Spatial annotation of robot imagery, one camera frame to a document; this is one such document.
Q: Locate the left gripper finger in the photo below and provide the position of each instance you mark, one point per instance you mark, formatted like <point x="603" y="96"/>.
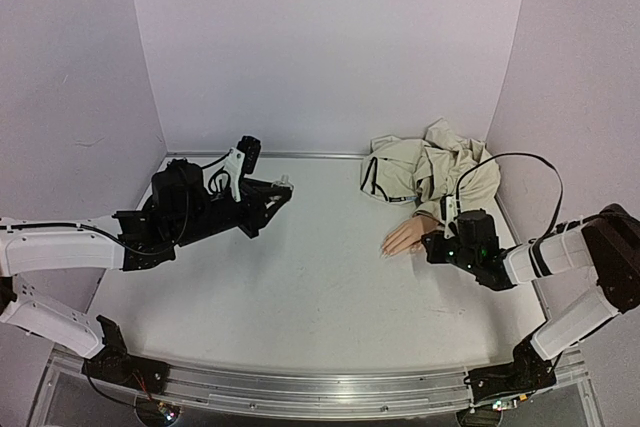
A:
<point x="251" y="183"/>
<point x="261" y="207"/>

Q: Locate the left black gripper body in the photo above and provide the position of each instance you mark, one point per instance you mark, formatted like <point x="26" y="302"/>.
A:
<point x="199" y="228"/>

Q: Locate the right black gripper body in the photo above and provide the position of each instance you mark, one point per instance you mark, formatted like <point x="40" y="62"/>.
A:
<point x="432" y="242"/>

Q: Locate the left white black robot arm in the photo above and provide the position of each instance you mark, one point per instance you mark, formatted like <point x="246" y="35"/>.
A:
<point x="29" y="246"/>

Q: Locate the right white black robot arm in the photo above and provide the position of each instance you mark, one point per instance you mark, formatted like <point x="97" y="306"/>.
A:
<point x="607" y="242"/>

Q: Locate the mannequin hand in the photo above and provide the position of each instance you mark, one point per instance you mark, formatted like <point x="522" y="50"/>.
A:
<point x="408" y="235"/>

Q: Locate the beige jacket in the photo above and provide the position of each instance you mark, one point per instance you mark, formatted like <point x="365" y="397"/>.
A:
<point x="423" y="171"/>

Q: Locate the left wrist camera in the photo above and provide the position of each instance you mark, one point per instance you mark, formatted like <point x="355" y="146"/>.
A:
<point x="241" y="161"/>

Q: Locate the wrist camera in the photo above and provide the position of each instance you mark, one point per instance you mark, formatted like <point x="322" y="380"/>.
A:
<point x="449" y="214"/>
<point x="241" y="161"/>

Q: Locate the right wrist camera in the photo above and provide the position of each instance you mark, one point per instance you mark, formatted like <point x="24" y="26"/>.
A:
<point x="449" y="214"/>

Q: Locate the aluminium front rail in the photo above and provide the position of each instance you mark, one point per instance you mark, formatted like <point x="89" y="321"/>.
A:
<point x="323" y="396"/>

